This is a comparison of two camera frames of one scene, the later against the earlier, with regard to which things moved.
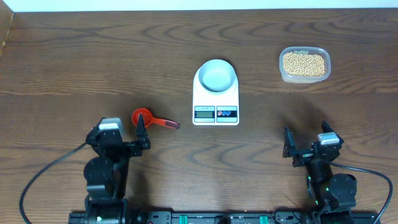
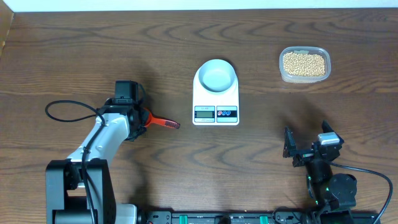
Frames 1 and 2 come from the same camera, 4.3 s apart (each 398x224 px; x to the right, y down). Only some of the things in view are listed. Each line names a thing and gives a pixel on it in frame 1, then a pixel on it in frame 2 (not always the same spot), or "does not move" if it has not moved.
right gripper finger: x=289 y=143 does not move
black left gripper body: x=132 y=151 → x=142 y=116
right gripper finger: x=326 y=128 does not move
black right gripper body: x=303 y=157 does not move
